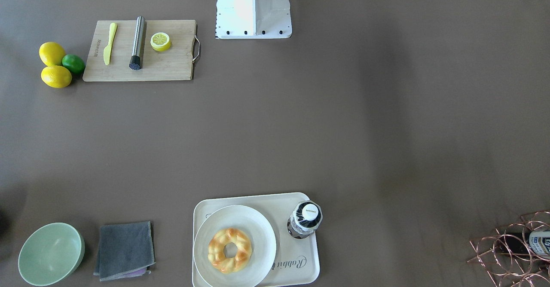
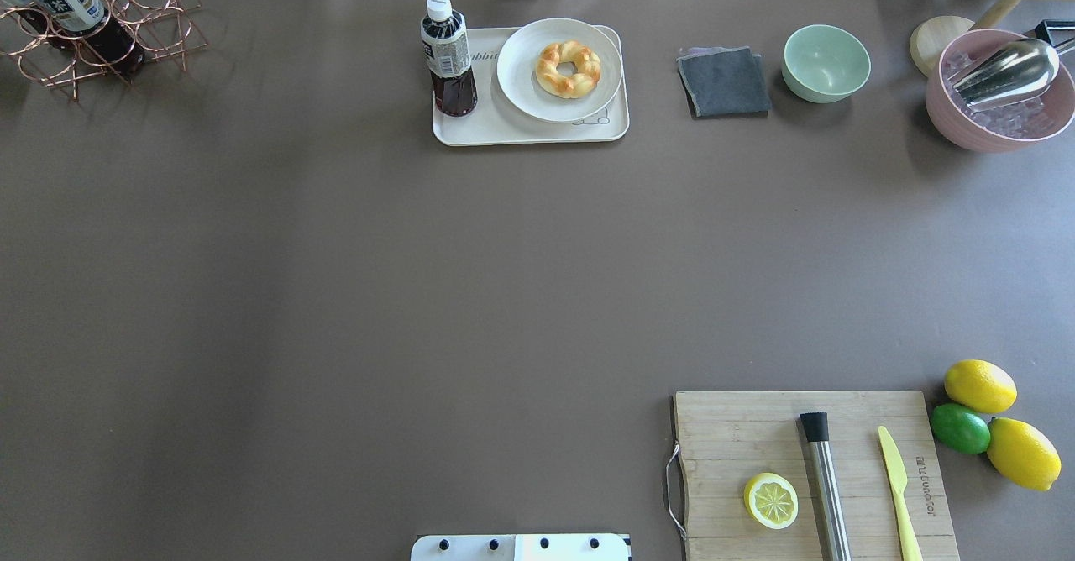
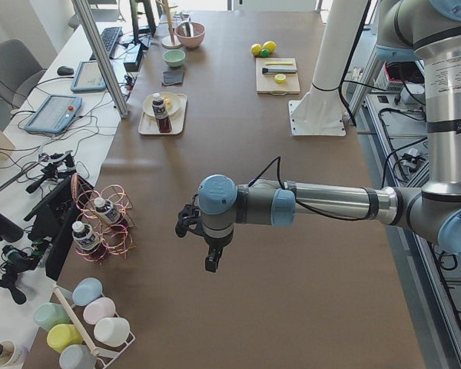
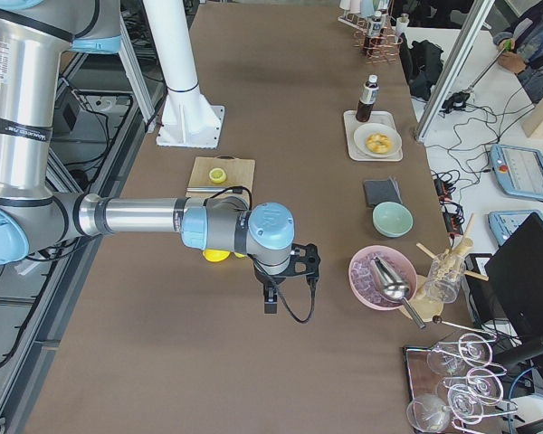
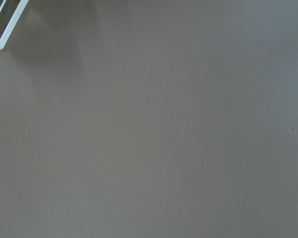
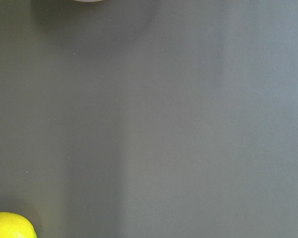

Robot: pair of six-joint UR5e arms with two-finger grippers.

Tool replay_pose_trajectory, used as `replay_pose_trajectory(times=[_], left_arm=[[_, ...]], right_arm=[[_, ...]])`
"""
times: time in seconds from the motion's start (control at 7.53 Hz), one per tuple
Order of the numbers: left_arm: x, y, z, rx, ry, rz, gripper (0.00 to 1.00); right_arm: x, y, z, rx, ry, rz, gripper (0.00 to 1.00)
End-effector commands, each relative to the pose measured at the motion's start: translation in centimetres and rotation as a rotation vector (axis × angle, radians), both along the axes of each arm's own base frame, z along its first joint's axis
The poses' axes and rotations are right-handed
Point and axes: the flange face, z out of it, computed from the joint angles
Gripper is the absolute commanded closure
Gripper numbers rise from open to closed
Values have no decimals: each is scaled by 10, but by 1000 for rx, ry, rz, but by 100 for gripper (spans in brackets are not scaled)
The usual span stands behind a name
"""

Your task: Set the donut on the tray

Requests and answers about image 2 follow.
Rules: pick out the white round plate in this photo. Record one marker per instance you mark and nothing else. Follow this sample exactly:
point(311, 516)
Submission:
point(519, 80)

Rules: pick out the glazed ring donut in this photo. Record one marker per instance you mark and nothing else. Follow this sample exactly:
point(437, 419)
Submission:
point(569, 69)

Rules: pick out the cream rabbit tray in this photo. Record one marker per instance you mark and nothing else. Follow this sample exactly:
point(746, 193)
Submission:
point(496, 121)

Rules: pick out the dark tea bottle on tray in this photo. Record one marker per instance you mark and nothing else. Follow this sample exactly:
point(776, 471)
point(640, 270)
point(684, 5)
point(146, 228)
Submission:
point(444, 36)

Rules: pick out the grey folded cloth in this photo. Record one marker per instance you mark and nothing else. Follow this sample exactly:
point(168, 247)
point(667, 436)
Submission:
point(720, 81)

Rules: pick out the wooden cutting board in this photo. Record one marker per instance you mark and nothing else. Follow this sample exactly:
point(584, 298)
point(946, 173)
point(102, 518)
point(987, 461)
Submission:
point(727, 437)

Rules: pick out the steel muddler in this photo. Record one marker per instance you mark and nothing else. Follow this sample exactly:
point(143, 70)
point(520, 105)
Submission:
point(834, 536)

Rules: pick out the half lemon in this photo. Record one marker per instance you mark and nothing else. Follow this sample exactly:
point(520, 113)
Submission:
point(771, 500)

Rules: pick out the green bowl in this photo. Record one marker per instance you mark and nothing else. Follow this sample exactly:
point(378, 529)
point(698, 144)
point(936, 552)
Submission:
point(822, 63)

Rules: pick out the yellow plastic knife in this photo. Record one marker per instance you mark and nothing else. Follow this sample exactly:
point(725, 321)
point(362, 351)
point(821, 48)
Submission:
point(898, 481)

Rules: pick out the green lime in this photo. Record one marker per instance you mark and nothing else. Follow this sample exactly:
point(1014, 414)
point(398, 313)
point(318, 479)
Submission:
point(959, 428)

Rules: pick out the upper yellow lemon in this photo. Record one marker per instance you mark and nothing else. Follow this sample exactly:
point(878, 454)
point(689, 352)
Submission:
point(980, 385)

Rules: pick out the yellow lemon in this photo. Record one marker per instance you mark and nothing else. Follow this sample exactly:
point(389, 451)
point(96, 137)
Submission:
point(1023, 454)
point(980, 385)

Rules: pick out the pink bowl with ice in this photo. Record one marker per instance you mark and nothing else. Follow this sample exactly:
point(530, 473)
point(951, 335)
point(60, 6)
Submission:
point(955, 123)

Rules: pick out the metal scoop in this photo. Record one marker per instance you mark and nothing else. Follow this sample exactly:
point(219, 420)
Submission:
point(1021, 69)

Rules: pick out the lower yellow lemon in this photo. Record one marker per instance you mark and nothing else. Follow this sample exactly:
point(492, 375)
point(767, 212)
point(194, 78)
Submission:
point(1023, 454)

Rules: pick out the tea bottle in rack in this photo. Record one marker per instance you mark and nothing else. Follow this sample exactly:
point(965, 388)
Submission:
point(111, 44)

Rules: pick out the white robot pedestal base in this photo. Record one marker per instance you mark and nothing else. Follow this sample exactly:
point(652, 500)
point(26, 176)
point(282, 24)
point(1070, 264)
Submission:
point(523, 546)

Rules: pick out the copper wire bottle rack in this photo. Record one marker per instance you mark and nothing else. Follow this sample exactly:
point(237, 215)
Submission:
point(43, 53)

